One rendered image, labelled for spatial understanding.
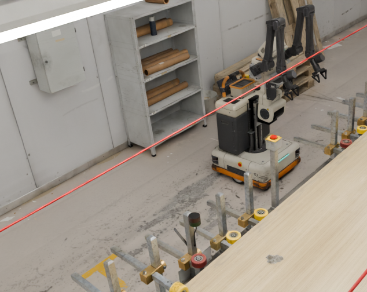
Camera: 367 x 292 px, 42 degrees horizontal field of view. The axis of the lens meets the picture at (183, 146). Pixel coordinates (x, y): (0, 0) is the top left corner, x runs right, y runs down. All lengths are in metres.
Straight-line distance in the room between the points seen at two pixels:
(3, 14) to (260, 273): 1.71
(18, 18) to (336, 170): 2.39
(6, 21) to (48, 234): 3.44
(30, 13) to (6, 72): 3.40
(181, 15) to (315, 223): 3.42
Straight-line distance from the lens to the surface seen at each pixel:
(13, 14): 1.21
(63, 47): 4.59
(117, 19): 4.93
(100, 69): 5.14
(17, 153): 4.84
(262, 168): 4.38
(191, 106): 5.88
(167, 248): 2.65
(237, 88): 4.42
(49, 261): 4.20
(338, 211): 2.81
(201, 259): 2.49
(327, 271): 2.43
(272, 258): 2.47
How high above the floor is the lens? 2.57
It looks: 28 degrees down
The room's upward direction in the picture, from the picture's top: 7 degrees counter-clockwise
